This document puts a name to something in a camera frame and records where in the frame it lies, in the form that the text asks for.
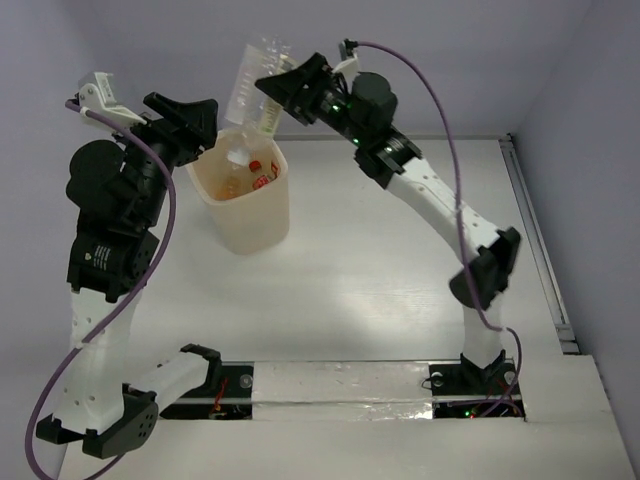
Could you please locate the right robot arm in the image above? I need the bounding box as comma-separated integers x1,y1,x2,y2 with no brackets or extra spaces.
255,53,521,392

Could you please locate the clear bottle white cap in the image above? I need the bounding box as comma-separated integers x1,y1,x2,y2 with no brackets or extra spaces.
226,146,250,175

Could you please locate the cream plastic bin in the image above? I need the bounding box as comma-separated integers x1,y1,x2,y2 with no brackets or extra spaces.
187,129,290,255

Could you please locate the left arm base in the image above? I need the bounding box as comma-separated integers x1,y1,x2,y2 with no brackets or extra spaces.
160,343,254,420

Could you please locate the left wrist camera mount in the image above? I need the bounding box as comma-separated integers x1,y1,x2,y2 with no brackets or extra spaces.
77,72,148,131

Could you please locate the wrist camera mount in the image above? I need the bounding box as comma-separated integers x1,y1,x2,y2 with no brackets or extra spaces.
333,39,360,82
77,72,148,131

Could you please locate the aluminium table edge rail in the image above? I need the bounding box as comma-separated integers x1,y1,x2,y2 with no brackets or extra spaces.
498,134,582,356

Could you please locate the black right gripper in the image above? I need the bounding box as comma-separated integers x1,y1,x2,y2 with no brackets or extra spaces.
256,51,367,148

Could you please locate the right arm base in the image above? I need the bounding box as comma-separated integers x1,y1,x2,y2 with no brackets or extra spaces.
421,351,525,420

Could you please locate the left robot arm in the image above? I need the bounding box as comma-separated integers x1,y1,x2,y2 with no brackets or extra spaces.
30,92,222,459

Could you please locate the silver tape strip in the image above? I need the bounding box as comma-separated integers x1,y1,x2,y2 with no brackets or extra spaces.
251,361,433,422

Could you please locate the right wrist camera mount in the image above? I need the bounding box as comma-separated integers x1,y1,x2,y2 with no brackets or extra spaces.
333,39,360,82

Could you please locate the crushed clear blue-cap bottle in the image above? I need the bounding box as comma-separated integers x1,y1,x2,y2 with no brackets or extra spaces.
270,162,280,179

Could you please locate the red label cola bottle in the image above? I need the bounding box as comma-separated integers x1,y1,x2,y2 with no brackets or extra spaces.
249,160,271,190

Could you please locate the orange juice bottle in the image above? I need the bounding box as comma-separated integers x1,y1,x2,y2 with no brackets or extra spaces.
216,175,244,201

